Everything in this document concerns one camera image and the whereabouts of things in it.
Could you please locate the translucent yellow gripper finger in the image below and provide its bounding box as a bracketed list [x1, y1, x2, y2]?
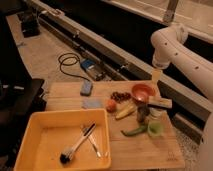
[152, 69, 162, 86]

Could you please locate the black-headed brush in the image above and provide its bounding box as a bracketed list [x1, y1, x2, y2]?
[60, 123, 96, 164]

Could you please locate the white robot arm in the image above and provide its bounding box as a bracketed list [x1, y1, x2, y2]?
[151, 23, 213, 171]

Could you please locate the red bowl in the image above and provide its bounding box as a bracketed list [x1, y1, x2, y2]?
[131, 83, 155, 102]

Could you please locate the wooden block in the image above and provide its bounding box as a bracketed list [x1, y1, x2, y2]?
[148, 96, 172, 109]

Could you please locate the small glass jar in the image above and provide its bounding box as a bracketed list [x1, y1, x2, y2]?
[150, 108, 163, 120]

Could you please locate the metal can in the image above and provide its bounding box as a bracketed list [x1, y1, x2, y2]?
[137, 105, 150, 123]

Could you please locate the bunch of dark grapes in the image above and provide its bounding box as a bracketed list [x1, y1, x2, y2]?
[110, 92, 131, 103]

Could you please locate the yellow banana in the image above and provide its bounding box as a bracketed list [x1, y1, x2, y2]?
[115, 103, 136, 120]

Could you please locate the green cup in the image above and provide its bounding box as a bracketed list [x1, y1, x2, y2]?
[147, 121, 163, 137]

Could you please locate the orange tomato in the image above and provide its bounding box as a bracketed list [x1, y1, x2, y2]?
[106, 99, 117, 112]

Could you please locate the blue electronic box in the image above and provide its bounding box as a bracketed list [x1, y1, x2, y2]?
[80, 59, 105, 81]

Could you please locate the green chili pepper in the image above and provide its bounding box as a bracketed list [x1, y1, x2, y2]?
[121, 125, 147, 137]

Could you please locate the wooden cutting board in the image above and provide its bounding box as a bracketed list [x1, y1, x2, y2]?
[46, 82, 185, 171]

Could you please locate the metal fork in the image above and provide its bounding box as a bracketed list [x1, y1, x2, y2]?
[81, 125, 102, 158]

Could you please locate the yellow plastic bin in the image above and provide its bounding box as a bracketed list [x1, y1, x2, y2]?
[14, 109, 111, 171]

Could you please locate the black box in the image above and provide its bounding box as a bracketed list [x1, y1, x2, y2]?
[21, 13, 40, 37]

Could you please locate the black chair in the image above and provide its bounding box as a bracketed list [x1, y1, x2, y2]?
[0, 79, 46, 163]

